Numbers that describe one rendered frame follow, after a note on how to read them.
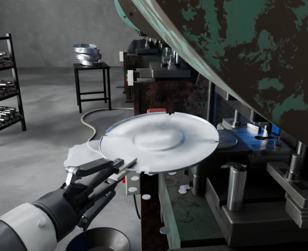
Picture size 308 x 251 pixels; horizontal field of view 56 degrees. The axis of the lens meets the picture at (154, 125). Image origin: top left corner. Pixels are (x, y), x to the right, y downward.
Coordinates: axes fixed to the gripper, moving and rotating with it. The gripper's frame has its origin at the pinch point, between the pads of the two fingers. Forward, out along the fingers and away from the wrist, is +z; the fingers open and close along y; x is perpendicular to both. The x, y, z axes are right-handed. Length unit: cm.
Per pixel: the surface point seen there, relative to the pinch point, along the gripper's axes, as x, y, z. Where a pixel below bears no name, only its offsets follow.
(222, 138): -13.2, 0.3, 23.7
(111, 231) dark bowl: 46, -74, 45
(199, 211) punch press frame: -13.4, -13.2, 10.6
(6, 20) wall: 616, 8, 372
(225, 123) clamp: -6.7, -4.5, 45.4
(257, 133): -19.6, -0.5, 33.2
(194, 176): -9.6, -7.7, 15.8
